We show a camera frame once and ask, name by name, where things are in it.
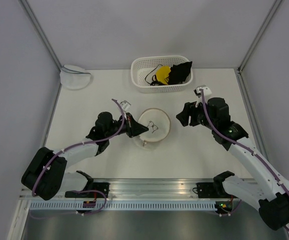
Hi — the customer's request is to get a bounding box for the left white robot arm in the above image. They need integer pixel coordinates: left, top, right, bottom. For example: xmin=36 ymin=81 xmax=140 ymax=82
xmin=21 ymin=111 xmax=149 ymax=201

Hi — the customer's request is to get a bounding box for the aluminium mounting rail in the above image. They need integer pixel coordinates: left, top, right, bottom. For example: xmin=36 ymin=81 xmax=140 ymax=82
xmin=19 ymin=176 xmax=213 ymax=201

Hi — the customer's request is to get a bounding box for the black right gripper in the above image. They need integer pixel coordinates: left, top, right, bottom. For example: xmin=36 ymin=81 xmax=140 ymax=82
xmin=175 ymin=97 xmax=217 ymax=130

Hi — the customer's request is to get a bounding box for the black bra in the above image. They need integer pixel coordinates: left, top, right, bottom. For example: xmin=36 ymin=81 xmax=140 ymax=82
xmin=167 ymin=61 xmax=193 ymax=85

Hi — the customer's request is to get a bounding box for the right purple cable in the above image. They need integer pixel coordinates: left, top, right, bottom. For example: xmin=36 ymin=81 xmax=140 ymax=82
xmin=199 ymin=89 xmax=289 ymax=240

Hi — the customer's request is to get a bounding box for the white folded mesh bag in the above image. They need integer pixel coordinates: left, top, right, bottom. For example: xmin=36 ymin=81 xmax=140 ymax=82
xmin=59 ymin=64 xmax=92 ymax=90

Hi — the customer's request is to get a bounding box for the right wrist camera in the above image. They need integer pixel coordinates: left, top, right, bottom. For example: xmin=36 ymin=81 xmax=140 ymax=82
xmin=193 ymin=85 xmax=212 ymax=98

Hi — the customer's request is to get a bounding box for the white plastic basket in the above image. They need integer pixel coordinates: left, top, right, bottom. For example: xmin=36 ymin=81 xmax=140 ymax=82
xmin=130 ymin=55 xmax=193 ymax=94

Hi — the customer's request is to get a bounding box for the purple cable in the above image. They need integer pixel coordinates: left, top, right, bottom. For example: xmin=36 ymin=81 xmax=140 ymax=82
xmin=199 ymin=89 xmax=289 ymax=240
xmin=31 ymin=98 xmax=128 ymax=197

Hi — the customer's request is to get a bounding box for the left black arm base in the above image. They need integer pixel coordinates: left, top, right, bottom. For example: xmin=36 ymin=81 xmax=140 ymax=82
xmin=61 ymin=170 xmax=110 ymax=199

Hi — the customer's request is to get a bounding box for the white mesh laundry bag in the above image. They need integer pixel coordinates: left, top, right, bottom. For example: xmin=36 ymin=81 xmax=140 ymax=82
xmin=133 ymin=108 xmax=171 ymax=151

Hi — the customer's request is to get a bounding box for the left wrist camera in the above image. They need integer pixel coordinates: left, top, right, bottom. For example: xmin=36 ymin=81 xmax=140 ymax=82
xmin=119 ymin=100 xmax=131 ymax=112

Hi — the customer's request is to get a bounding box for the white slotted cable duct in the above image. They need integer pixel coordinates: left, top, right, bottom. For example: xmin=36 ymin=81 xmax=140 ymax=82
xmin=29 ymin=200 xmax=217 ymax=211

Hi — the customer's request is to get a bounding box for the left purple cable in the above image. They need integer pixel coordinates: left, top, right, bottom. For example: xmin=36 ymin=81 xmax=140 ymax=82
xmin=31 ymin=98 xmax=128 ymax=197

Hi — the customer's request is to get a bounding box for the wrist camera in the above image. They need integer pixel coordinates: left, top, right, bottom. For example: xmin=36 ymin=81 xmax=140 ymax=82
xmin=193 ymin=85 xmax=212 ymax=98
xmin=119 ymin=100 xmax=131 ymax=112

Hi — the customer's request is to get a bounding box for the yellow bra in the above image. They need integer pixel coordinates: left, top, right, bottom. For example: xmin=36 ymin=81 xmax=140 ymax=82
xmin=155 ymin=66 xmax=171 ymax=85

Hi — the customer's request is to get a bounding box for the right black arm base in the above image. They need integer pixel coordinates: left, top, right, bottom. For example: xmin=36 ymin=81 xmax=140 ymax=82
xmin=192 ymin=171 xmax=238 ymax=199

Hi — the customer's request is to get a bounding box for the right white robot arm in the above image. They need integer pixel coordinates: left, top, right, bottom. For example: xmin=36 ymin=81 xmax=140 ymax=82
xmin=176 ymin=97 xmax=289 ymax=230

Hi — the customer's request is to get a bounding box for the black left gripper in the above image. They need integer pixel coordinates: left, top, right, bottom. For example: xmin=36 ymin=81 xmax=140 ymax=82
xmin=105 ymin=112 xmax=149 ymax=139

